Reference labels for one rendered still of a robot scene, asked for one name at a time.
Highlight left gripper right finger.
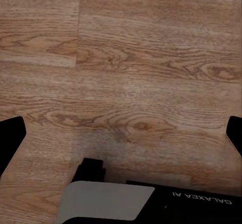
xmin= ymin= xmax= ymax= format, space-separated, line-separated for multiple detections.
xmin=226 ymin=116 xmax=242 ymax=156

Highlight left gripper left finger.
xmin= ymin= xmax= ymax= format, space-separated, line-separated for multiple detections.
xmin=0 ymin=116 xmax=26 ymax=177

